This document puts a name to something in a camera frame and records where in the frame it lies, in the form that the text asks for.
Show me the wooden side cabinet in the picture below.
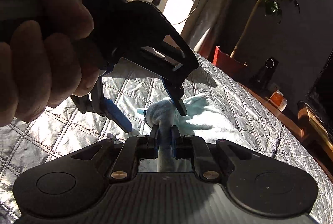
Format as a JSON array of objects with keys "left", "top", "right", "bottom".
[{"left": 239, "top": 83, "right": 309, "bottom": 147}]

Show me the black speaker with ring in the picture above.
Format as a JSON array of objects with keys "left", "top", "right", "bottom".
[{"left": 257, "top": 57, "right": 279, "bottom": 89}]

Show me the grey quilted bed cover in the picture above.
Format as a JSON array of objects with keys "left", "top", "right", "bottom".
[{"left": 1, "top": 57, "right": 332, "bottom": 223}]

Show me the person's left hand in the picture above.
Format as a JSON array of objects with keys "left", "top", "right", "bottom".
[{"left": 1, "top": 0, "right": 99, "bottom": 126}]

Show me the light blue garment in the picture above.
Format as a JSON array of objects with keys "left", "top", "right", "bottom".
[{"left": 136, "top": 93, "right": 251, "bottom": 172}]

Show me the red plant pot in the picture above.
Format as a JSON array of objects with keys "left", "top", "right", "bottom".
[{"left": 212, "top": 46, "right": 247, "bottom": 80}]

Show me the black fan power cable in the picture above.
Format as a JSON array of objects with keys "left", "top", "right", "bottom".
[{"left": 170, "top": 0, "right": 204, "bottom": 26}]

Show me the orange tissue pack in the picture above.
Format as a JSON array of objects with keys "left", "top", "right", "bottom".
[{"left": 269, "top": 90, "right": 287, "bottom": 112}]

